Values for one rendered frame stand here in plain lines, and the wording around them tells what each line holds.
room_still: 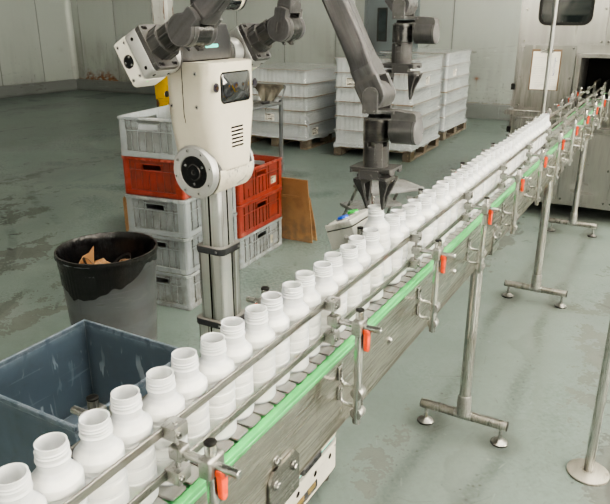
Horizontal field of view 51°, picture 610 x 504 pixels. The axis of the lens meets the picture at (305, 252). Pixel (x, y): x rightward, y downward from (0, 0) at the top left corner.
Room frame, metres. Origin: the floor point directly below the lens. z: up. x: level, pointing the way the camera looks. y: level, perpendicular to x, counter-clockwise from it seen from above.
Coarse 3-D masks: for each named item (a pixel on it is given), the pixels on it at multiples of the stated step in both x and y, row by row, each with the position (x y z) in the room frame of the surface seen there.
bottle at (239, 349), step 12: (228, 324) 0.92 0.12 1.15; (240, 324) 0.90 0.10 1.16; (228, 336) 0.89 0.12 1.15; (240, 336) 0.90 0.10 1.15; (228, 348) 0.89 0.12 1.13; (240, 348) 0.89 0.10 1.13; (240, 360) 0.88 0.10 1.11; (252, 372) 0.90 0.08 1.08; (240, 384) 0.88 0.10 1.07; (252, 384) 0.90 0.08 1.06; (240, 396) 0.88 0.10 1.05; (252, 408) 0.90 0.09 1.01
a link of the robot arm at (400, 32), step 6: (396, 24) 1.88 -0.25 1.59; (402, 24) 1.87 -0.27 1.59; (408, 24) 1.87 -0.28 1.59; (414, 24) 1.86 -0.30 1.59; (396, 30) 1.88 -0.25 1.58; (402, 30) 1.87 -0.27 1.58; (408, 30) 1.87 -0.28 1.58; (396, 36) 1.87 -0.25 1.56; (402, 36) 1.87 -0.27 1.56; (408, 36) 1.87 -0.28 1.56; (396, 42) 1.89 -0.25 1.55; (402, 42) 1.88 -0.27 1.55; (408, 42) 1.89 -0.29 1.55
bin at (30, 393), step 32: (32, 352) 1.23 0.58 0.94; (64, 352) 1.30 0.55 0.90; (96, 352) 1.34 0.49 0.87; (128, 352) 1.29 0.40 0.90; (160, 352) 1.24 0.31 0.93; (0, 384) 1.15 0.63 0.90; (32, 384) 1.22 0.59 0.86; (64, 384) 1.29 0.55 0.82; (96, 384) 1.35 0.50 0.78; (128, 384) 1.30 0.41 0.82; (0, 416) 1.04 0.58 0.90; (32, 416) 1.00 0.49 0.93; (64, 416) 1.28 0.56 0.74; (0, 448) 1.05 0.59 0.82; (32, 448) 1.00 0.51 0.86
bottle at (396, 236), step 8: (392, 216) 1.48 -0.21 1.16; (392, 224) 1.45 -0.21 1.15; (392, 232) 1.44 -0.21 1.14; (400, 232) 1.46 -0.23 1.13; (392, 240) 1.44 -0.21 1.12; (400, 240) 1.44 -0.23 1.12; (400, 248) 1.44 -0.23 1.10; (392, 256) 1.43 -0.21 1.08; (400, 256) 1.44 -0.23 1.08; (392, 264) 1.43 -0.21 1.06; (400, 264) 1.45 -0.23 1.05; (392, 272) 1.43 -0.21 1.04; (384, 280) 1.43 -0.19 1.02
